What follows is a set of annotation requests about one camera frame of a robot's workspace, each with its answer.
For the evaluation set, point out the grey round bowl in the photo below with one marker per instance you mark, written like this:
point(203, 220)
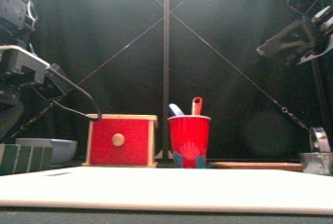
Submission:
point(60, 150)

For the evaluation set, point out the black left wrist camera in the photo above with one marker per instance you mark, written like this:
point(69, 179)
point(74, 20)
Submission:
point(53, 83)

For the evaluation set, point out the white cutting board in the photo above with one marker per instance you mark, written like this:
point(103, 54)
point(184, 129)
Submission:
point(172, 187)

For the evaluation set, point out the red wooden box with knob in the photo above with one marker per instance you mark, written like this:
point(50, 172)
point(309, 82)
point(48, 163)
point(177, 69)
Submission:
point(129, 143)

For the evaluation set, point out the green white striped block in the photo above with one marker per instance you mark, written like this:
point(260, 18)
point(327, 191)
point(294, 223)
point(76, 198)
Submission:
point(22, 159)

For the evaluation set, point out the red plastic cup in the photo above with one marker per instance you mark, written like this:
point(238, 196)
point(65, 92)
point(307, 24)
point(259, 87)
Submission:
point(188, 133)

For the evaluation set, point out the dark metal frame post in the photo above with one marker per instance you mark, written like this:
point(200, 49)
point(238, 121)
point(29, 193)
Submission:
point(318, 91)

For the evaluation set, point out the grey metal frame post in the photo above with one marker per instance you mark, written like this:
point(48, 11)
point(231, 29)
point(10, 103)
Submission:
point(165, 72)

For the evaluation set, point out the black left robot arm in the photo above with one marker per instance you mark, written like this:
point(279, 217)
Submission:
point(12, 10)

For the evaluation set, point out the blue tape strip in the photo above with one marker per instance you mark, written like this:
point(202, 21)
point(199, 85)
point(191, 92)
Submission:
point(199, 162)
point(177, 160)

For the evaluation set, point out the flat wooden board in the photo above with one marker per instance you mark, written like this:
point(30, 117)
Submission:
point(255, 166)

